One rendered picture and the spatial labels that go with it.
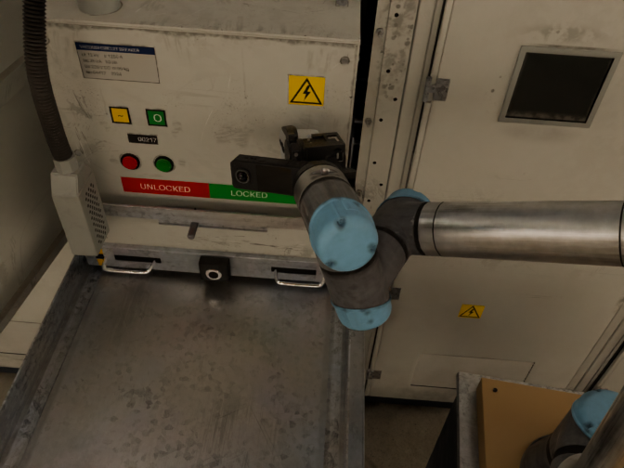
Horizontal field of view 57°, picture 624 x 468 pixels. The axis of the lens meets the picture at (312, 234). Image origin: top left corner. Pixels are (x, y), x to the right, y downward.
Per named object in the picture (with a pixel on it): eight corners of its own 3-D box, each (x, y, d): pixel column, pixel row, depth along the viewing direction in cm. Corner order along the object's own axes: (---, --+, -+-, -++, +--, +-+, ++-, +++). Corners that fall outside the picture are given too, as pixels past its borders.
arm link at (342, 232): (327, 289, 68) (306, 230, 63) (308, 241, 77) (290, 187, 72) (390, 266, 68) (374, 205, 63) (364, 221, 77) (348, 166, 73)
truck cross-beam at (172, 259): (346, 284, 120) (348, 265, 116) (87, 265, 121) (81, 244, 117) (346, 266, 124) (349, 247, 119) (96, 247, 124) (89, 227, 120)
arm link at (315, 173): (299, 231, 76) (297, 174, 72) (292, 214, 80) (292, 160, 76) (354, 225, 77) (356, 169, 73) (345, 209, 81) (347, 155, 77)
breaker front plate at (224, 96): (334, 268, 117) (357, 47, 83) (97, 250, 118) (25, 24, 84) (334, 264, 118) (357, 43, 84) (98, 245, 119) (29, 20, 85)
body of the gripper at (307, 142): (334, 175, 91) (355, 209, 81) (280, 179, 90) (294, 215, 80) (335, 128, 87) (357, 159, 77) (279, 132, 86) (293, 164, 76)
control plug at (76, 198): (98, 257, 104) (74, 182, 92) (71, 255, 104) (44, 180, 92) (111, 227, 109) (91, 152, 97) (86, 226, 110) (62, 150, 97)
